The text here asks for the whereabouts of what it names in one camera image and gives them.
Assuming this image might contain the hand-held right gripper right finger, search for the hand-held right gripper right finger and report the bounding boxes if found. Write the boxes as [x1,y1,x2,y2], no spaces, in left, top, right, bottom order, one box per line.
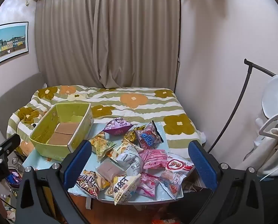
[188,141,264,224]

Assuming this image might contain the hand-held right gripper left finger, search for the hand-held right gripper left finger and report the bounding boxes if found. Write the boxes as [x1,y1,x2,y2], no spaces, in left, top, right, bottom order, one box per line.
[15,140,93,224]

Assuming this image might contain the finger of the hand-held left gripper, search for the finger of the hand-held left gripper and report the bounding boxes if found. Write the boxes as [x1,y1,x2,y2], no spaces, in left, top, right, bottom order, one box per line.
[0,134,21,167]

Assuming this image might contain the green yellow snack packet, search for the green yellow snack packet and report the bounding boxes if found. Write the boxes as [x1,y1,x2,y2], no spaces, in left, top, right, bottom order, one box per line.
[96,142,118,162]

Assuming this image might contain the green cardboard box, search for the green cardboard box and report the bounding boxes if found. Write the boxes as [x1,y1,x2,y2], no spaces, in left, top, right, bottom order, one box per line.
[29,103,94,162]

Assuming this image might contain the pink striped snack packet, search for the pink striped snack packet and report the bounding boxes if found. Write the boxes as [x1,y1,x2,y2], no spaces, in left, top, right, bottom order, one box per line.
[139,149,168,170]

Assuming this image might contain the tablet with lit screen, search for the tablet with lit screen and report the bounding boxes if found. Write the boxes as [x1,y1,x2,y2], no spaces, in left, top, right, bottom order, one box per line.
[5,167,23,188]

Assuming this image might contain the red white snack packet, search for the red white snack packet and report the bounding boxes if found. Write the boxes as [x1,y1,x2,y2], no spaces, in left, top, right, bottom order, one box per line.
[166,153,195,176]

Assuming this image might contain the brown red chip packet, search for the brown red chip packet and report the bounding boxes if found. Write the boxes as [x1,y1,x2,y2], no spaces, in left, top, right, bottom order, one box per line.
[75,168,105,198]

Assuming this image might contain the white crumpled object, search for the white crumpled object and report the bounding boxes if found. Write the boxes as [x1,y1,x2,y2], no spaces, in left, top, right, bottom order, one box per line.
[197,131,207,144]

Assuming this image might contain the flat mauve snack packet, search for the flat mauve snack packet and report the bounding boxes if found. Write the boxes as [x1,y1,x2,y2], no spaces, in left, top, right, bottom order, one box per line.
[96,161,126,182]

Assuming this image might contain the white blue snack packet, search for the white blue snack packet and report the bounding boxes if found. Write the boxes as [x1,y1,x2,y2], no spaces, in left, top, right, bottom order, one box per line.
[158,169,188,200]

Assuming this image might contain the grey padded headboard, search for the grey padded headboard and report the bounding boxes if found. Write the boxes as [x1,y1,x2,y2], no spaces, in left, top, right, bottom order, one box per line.
[0,71,46,143]

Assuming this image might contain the white grey snack packet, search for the white grey snack packet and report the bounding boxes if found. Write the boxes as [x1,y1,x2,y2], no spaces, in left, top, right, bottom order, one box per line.
[116,143,144,176]

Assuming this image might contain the yellow white snack packet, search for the yellow white snack packet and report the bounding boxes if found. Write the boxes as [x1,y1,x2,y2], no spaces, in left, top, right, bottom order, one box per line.
[105,174,142,206]

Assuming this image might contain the purple snack packet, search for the purple snack packet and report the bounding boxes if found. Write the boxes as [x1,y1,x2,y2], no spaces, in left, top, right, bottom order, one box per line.
[103,117,134,137]

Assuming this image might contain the gold snack packet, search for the gold snack packet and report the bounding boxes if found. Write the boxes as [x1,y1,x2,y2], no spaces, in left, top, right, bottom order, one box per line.
[122,126,146,145]

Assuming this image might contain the dark red blue-label snack packet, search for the dark red blue-label snack packet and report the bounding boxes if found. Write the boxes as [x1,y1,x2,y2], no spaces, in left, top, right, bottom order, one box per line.
[134,121,164,150]

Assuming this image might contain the cream garment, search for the cream garment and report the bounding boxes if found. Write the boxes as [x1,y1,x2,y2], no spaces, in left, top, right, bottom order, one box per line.
[243,126,278,178]

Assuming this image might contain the white clothes hanger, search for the white clothes hanger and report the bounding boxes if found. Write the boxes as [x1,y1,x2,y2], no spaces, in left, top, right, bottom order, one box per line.
[258,113,278,136]

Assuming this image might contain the striped floral blanket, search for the striped floral blanket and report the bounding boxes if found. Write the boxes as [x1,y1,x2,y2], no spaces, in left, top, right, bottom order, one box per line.
[7,85,206,157]

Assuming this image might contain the white round object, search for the white round object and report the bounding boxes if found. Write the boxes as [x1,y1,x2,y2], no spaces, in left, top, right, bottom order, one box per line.
[262,75,278,122]

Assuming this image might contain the black curved stand pole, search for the black curved stand pole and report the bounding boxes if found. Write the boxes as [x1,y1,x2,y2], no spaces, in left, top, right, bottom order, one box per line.
[208,58,276,153]

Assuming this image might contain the beige curtain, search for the beige curtain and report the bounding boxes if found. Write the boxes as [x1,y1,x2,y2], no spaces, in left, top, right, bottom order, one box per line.
[34,0,182,92]

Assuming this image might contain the wall poster of houses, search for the wall poster of houses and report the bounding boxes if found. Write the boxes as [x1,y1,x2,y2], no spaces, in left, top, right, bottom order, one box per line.
[0,21,29,70]

